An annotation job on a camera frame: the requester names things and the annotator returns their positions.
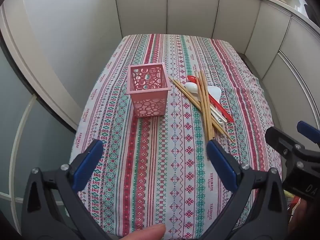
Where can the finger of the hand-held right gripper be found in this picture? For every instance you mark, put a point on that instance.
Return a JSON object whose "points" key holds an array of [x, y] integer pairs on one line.
{"points": [[278, 138], [308, 130]]}

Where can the white plastic spoon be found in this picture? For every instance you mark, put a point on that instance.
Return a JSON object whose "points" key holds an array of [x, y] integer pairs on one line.
{"points": [[191, 87]]}

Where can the white cabinet door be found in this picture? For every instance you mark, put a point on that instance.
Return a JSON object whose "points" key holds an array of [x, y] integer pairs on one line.
{"points": [[268, 30], [192, 5], [235, 15], [300, 55], [140, 5]]}

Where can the white kitchen countertop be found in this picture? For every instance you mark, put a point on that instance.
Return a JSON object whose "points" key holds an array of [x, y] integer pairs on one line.
{"points": [[280, 2]]}

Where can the white door frame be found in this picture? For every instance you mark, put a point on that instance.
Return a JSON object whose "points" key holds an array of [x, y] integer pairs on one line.
{"points": [[30, 62]]}

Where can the person's right hand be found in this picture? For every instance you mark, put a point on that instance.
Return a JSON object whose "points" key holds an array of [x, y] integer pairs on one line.
{"points": [[298, 217]]}

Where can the white rice paddle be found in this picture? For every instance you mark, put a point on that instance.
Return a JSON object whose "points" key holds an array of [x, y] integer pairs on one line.
{"points": [[215, 93]]}

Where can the striped patterned tablecloth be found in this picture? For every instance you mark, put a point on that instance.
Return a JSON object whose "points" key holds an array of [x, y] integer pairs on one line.
{"points": [[160, 155]]}

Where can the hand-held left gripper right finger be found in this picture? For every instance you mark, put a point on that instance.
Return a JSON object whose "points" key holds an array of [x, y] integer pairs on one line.
{"points": [[221, 162]]}

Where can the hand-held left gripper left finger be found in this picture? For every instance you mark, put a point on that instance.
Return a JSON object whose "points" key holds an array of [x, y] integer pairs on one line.
{"points": [[87, 165]]}

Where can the pink perforated utensil basket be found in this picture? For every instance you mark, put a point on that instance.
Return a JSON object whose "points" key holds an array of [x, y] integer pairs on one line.
{"points": [[150, 105]]}

